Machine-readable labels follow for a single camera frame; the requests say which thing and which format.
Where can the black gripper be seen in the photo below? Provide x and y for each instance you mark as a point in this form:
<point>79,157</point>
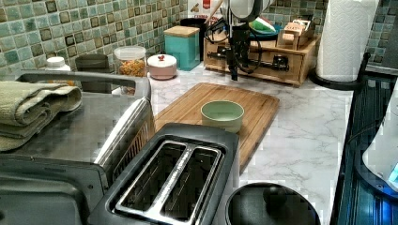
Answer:
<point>237,52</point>

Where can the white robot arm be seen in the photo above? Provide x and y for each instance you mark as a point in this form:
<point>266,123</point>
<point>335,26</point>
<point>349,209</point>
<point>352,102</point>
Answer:
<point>237,15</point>

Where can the wooden drawer box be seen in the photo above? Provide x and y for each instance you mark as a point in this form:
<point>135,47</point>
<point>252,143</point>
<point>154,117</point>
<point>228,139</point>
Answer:
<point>266,60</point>

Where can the blue plate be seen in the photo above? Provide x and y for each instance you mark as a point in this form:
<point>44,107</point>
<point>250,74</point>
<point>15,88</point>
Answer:
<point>265,36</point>

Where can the toy watermelon slice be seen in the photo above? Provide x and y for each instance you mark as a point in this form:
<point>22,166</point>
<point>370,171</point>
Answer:
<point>261,25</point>

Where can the stash tea box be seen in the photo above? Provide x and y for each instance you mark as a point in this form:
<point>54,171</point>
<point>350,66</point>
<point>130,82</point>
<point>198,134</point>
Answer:
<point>295,34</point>

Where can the cinnamon cereal box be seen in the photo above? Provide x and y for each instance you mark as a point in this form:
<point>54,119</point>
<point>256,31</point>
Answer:
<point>202,8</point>

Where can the teal canister with wooden lid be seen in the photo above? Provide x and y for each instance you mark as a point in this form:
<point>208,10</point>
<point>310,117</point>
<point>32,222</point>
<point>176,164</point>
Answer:
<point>182,42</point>

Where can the wooden cutting board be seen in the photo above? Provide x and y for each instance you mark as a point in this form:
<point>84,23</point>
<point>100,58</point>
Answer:
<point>246,113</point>

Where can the green ceramic bowl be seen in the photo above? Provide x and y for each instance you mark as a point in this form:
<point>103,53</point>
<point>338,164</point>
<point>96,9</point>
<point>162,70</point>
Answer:
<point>224,114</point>

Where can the pink pot with white lid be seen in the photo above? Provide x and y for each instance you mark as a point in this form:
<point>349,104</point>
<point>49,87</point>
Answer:
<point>162,66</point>

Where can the black paper towel holder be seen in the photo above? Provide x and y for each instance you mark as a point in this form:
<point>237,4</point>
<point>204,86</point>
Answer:
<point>342,86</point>

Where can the white paper towel roll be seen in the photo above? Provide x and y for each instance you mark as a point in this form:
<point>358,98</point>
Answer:
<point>345,34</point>

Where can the clear lidded snack jar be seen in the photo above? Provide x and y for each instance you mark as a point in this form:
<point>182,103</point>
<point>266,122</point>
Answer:
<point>130,61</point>

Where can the dark grey cup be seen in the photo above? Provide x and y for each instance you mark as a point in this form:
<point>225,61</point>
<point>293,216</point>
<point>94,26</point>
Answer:
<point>94,62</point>

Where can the black two-slot toaster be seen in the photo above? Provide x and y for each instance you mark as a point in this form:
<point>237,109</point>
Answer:
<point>183,176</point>

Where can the black round kettle lid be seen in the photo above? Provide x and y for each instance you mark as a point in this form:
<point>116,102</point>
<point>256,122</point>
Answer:
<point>269,204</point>

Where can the folded beige towel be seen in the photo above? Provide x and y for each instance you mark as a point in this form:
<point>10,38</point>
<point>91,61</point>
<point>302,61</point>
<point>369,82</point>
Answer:
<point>26,108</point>

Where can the stainless steel toaster oven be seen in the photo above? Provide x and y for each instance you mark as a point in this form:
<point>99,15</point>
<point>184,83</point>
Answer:
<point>60,175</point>

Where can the black drawer handle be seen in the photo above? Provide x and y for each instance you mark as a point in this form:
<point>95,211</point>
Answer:
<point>278,62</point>

